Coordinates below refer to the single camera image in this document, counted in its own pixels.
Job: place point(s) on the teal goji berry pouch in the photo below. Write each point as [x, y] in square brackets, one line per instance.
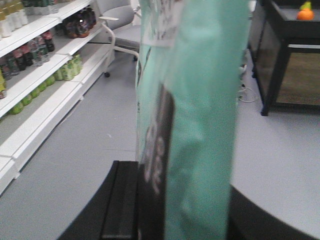
[187, 86]

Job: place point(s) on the orange fruit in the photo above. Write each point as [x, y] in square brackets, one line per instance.
[305, 15]

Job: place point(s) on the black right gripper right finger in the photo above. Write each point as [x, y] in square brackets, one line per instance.
[247, 221]

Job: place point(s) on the white office chair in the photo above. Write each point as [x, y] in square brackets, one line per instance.
[123, 35]

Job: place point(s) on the black side table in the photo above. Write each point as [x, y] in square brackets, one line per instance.
[285, 54]

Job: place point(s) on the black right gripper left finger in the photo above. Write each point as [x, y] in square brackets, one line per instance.
[111, 214]

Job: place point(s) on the white store shelf unit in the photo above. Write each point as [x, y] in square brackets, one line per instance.
[40, 96]

